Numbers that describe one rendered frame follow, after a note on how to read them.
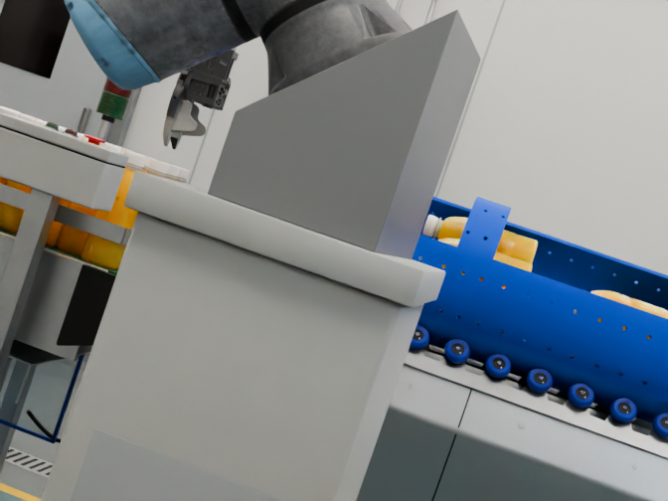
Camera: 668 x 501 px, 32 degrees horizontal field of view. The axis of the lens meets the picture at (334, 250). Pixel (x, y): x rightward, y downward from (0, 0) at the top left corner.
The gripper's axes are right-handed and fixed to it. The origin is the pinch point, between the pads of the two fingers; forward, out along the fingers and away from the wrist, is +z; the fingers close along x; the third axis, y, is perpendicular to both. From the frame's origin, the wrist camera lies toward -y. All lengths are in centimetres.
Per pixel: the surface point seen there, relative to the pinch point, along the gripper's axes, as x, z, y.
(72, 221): -19.3, 18.9, -5.8
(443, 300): -12, 11, 59
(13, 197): -19.3, 18.4, -17.3
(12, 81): 331, -6, -186
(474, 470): -11, 37, 74
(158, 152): 333, 4, -105
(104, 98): 34.5, -4.5, -27.3
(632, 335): -13, 6, 91
